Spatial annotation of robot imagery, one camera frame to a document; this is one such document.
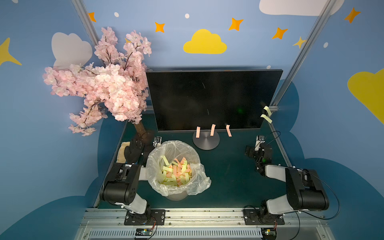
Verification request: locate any pink sticky note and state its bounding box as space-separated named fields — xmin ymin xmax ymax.
xmin=196 ymin=127 xmax=201 ymax=138
xmin=226 ymin=125 xmax=232 ymax=137
xmin=210 ymin=124 xmax=216 ymax=137

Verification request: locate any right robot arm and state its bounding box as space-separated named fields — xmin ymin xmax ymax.
xmin=245 ymin=143 xmax=330 ymax=217

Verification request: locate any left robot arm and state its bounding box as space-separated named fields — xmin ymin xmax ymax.
xmin=100 ymin=130 xmax=155 ymax=215

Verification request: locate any lower yellow sticky note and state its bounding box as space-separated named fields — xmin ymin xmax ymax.
xmin=261 ymin=114 xmax=273 ymax=124

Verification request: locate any black computer monitor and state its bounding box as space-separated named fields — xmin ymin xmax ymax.
xmin=147 ymin=69 xmax=283 ymax=132

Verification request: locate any round grey monitor base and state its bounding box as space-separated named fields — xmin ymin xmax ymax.
xmin=193 ymin=131 xmax=220 ymax=151

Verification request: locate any black glove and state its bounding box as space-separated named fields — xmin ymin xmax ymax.
xmin=124 ymin=133 xmax=145 ymax=164

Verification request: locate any beige cloth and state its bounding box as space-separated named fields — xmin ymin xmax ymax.
xmin=116 ymin=142 xmax=130 ymax=164

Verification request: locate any bin with clear plastic bag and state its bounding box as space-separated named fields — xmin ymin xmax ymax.
xmin=146 ymin=141 xmax=212 ymax=201

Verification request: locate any pink cherry blossom tree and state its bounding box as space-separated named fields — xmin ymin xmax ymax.
xmin=43 ymin=27 xmax=152 ymax=137

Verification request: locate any right circuit board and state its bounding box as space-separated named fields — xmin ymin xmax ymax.
xmin=261 ymin=229 xmax=277 ymax=240

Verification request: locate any circuit board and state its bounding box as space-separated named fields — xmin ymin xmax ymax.
xmin=261 ymin=229 xmax=277 ymax=240
xmin=135 ymin=229 xmax=154 ymax=237

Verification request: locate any left circuit board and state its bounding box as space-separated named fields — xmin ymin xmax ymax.
xmin=135 ymin=229 xmax=154 ymax=237

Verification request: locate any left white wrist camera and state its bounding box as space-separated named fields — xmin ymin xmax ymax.
xmin=153 ymin=136 xmax=162 ymax=148

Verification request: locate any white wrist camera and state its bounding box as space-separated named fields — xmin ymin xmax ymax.
xmin=255 ymin=136 xmax=265 ymax=151
xmin=153 ymin=136 xmax=162 ymax=148

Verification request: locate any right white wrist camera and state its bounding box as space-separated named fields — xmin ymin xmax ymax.
xmin=255 ymin=136 xmax=265 ymax=151

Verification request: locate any black camera cable right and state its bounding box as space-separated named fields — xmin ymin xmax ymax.
xmin=295 ymin=169 xmax=341 ymax=221

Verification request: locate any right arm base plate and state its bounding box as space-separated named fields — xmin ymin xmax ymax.
xmin=243 ymin=208 xmax=285 ymax=226

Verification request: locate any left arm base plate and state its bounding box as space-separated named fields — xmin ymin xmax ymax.
xmin=124 ymin=209 xmax=166 ymax=226

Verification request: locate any aluminium front rail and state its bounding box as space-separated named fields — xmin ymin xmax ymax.
xmin=75 ymin=208 xmax=335 ymax=240

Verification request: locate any left aluminium frame post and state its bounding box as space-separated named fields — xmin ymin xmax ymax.
xmin=72 ymin=0 xmax=99 ymax=46

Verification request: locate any aluminium frame post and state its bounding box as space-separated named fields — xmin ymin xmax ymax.
xmin=72 ymin=0 xmax=99 ymax=46
xmin=271 ymin=0 xmax=338 ymax=111

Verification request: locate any right aluminium frame post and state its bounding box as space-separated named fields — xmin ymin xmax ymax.
xmin=271 ymin=0 xmax=338 ymax=111

